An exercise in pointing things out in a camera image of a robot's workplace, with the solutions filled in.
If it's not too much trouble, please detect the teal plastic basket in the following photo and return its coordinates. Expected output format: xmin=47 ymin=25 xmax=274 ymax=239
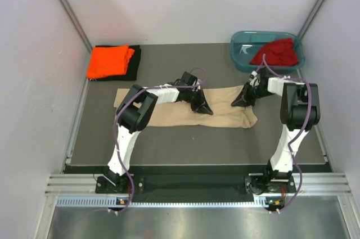
xmin=230 ymin=31 xmax=305 ymax=74

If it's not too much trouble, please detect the aluminium frame rail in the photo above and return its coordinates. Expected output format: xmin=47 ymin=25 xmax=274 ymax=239
xmin=45 ymin=173 xmax=352 ymax=196

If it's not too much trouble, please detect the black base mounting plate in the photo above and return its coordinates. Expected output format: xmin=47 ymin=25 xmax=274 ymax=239
xmin=61 ymin=164 xmax=299 ymax=202

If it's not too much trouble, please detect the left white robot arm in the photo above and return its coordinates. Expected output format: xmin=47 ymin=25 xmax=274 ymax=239
xmin=104 ymin=71 xmax=213 ymax=192

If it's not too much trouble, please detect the black folded t shirt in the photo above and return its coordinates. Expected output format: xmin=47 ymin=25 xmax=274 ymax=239
xmin=93 ymin=45 xmax=142 ymax=82

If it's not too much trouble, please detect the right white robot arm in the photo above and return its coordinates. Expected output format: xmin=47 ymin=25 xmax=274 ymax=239
xmin=231 ymin=68 xmax=321 ymax=192

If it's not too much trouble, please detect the beige t shirt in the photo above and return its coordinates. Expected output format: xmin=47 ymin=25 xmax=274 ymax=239
xmin=112 ymin=85 xmax=258 ymax=129

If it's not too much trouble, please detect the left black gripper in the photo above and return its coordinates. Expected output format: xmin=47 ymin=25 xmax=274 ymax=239
xmin=184 ymin=87 xmax=212 ymax=114

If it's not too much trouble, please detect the orange folded t shirt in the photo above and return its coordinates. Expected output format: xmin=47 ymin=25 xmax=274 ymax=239
xmin=86 ymin=45 xmax=136 ymax=80

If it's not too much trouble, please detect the grey slotted cable duct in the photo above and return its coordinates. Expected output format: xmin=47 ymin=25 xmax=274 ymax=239
xmin=56 ymin=196 xmax=285 ymax=209

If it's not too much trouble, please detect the red t shirt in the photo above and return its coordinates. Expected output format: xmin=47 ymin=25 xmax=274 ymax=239
xmin=250 ymin=38 xmax=299 ymax=67

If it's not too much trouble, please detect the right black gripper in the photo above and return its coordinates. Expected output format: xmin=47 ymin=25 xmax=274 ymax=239
xmin=232 ymin=81 xmax=275 ymax=107

